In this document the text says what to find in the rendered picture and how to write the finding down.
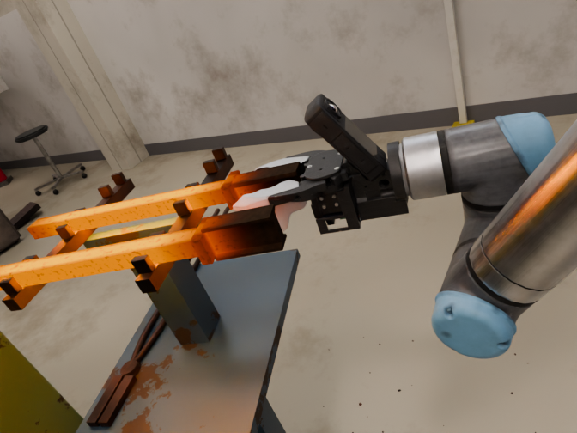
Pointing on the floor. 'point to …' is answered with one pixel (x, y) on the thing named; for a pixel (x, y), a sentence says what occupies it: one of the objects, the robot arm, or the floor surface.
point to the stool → (48, 159)
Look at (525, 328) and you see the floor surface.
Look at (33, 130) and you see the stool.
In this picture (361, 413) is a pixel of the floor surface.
